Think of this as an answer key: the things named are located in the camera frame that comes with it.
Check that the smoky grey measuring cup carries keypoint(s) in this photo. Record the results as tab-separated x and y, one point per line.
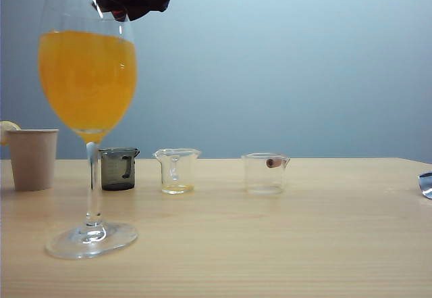
116	173

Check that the clear measuring cup yellow residue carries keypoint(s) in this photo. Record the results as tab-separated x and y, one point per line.
177	188

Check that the beige paper cup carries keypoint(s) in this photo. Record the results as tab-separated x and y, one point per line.
32	163

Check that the clear measuring cup brown mark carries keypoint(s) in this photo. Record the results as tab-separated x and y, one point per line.
265	179

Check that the wine glass with juice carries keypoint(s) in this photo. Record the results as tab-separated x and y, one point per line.
87	85

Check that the yellow lemon slice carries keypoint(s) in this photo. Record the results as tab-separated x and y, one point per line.
7	127

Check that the silver metal spoon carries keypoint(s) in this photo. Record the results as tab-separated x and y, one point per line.
427	184

